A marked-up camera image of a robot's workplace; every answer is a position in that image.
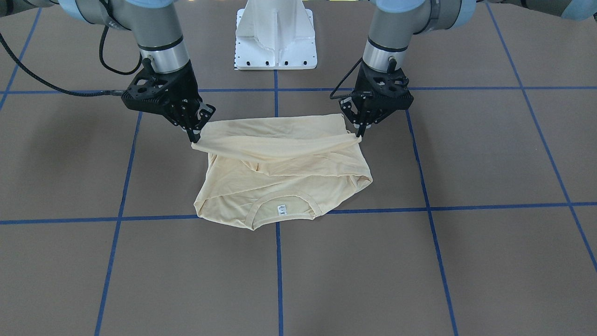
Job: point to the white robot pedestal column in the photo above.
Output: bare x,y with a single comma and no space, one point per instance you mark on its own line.
275,35

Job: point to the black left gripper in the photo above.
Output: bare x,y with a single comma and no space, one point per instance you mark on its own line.
363,85

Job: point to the cream long-sleeve printed shirt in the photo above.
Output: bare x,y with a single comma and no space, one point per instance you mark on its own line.
265,170

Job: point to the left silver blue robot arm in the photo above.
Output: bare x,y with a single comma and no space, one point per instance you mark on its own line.
394,24

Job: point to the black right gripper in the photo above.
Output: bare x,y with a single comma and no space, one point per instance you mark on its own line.
181,87

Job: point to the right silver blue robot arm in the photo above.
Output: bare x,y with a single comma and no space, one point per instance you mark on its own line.
154,24

